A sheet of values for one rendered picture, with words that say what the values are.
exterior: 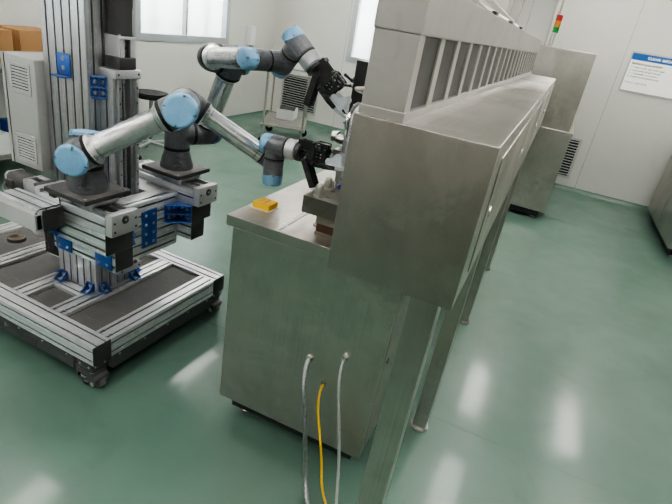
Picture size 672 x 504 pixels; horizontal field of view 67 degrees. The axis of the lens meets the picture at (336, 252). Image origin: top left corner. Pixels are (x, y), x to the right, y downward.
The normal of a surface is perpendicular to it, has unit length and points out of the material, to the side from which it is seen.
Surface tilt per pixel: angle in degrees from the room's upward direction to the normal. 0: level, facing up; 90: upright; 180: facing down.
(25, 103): 90
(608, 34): 90
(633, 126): 90
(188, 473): 0
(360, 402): 90
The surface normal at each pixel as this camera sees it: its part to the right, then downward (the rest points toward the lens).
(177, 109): 0.26, 0.39
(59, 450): 0.16, -0.89
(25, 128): -0.44, 0.32
